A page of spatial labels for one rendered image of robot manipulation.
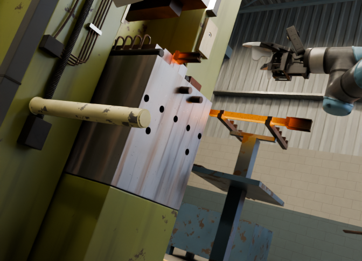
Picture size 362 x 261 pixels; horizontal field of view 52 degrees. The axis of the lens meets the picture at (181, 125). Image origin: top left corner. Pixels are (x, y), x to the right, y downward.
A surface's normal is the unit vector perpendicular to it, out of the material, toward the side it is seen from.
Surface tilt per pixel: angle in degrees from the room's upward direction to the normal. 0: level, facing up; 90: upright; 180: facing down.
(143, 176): 90
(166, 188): 90
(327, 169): 90
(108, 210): 90
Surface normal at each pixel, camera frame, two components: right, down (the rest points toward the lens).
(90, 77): 0.79, 0.10
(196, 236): -0.47, -0.36
